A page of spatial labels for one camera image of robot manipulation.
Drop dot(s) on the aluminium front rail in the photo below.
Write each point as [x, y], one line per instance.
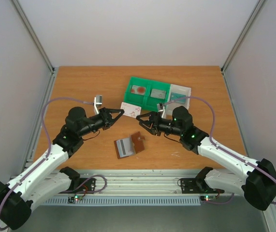
[152, 182]

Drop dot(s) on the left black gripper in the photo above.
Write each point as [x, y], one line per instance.
[108, 119]

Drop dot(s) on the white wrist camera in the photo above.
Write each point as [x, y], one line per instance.
[97, 104]
[161, 110]

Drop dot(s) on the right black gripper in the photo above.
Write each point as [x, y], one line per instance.
[153, 123]

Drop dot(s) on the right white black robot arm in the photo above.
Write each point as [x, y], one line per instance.
[254, 180]

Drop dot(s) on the grey slotted cable duct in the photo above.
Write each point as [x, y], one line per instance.
[97, 201]

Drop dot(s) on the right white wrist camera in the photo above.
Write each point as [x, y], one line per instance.
[161, 110]

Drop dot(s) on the controller board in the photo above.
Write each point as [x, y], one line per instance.
[75, 199]
[207, 198]

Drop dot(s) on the brown leather card holder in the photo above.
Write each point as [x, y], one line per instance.
[138, 140]

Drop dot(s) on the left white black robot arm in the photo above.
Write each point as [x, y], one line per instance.
[20, 196]

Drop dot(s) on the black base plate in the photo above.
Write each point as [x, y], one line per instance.
[82, 185]
[189, 186]

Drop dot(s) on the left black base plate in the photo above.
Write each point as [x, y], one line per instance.
[82, 185]

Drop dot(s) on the left controller board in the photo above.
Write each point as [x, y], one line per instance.
[75, 199]

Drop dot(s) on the card with red circles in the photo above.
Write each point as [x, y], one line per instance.
[138, 90]

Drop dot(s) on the white plastic bin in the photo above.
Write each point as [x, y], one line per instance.
[177, 89]

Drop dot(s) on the white card with pink marks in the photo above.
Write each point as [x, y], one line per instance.
[130, 110]

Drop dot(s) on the right controller board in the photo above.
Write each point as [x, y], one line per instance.
[207, 198]

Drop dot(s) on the left aluminium frame post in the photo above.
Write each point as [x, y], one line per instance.
[29, 28]

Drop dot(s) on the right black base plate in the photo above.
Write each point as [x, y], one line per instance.
[189, 186]

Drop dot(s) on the grey silver card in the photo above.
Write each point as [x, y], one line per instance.
[158, 94]

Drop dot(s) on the right aluminium frame post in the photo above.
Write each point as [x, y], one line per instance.
[244, 32]

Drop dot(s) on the aluminium frame post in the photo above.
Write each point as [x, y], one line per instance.
[29, 28]
[244, 32]

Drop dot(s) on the teal card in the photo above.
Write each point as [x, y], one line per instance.
[178, 98]

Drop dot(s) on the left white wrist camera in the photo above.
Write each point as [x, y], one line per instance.
[97, 104]

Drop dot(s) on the green bin middle compartment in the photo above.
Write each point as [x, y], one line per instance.
[150, 103]

